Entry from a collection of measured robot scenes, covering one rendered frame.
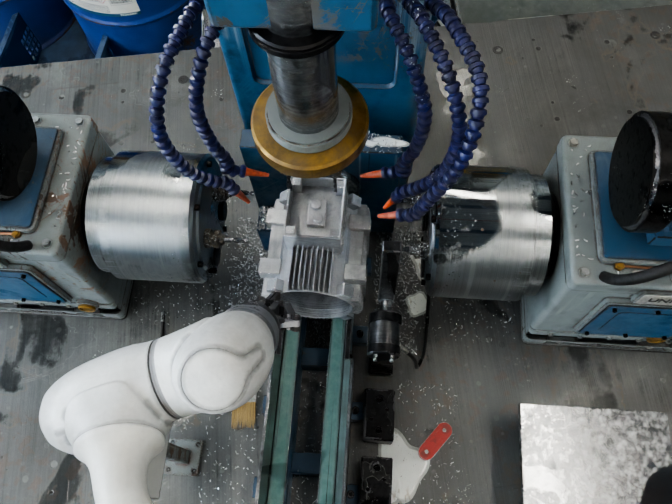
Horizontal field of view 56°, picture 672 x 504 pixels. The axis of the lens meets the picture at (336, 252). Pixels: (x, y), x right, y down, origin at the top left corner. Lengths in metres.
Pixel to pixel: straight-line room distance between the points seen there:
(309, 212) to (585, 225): 0.47
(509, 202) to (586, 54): 0.79
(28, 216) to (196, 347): 0.58
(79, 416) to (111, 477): 0.08
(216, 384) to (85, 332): 0.84
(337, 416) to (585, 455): 0.46
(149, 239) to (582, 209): 0.75
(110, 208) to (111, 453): 0.53
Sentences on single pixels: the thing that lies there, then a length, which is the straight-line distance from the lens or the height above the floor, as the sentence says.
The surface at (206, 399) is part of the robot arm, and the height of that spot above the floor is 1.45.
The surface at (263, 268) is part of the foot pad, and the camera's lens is 1.15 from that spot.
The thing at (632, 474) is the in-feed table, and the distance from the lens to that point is 1.32.
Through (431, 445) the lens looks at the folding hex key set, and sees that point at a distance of 1.33.
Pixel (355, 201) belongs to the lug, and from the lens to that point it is 1.18.
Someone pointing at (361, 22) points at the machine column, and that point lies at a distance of 0.76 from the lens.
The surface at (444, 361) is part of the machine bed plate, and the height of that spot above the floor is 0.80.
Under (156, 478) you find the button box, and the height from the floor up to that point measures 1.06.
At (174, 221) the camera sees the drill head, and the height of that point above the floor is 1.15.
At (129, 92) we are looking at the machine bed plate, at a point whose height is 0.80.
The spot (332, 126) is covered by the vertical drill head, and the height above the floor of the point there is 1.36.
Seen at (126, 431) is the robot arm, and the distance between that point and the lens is 0.77.
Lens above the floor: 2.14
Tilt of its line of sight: 67 degrees down
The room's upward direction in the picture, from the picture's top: 5 degrees counter-clockwise
